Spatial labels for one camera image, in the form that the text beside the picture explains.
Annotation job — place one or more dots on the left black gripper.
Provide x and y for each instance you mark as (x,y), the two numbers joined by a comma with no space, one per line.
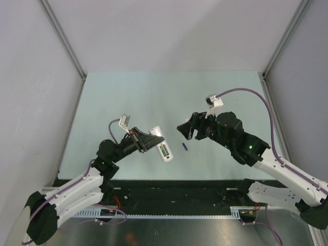
(135,135)

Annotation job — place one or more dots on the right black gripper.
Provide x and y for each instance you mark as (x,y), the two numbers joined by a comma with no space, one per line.
(197,121)

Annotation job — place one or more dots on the white remote control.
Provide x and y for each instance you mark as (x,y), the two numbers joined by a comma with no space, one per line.
(156,131)

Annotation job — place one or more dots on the green AAA battery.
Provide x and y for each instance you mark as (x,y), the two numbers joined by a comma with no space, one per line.
(164,151)

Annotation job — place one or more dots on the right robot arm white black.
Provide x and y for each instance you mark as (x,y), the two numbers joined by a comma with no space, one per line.
(302,194)

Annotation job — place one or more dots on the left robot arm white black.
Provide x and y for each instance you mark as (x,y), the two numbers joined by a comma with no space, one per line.
(49,211)

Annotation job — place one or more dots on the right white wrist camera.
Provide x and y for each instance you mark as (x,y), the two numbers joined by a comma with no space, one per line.
(214,103)

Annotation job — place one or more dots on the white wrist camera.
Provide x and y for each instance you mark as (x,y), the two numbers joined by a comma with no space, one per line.
(124,121)
(214,103)

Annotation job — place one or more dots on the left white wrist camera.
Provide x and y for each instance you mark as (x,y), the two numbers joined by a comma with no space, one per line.
(124,121)

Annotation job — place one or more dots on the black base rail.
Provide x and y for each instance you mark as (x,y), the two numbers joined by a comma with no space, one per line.
(177,197)

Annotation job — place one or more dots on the left aluminium frame post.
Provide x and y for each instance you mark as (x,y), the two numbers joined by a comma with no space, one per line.
(53,20)

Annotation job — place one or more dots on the aluminium frame post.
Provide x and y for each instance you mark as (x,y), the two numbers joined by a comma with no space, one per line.
(287,35)
(53,20)

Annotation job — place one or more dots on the right aluminium frame post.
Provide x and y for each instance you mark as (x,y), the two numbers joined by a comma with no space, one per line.
(287,35)

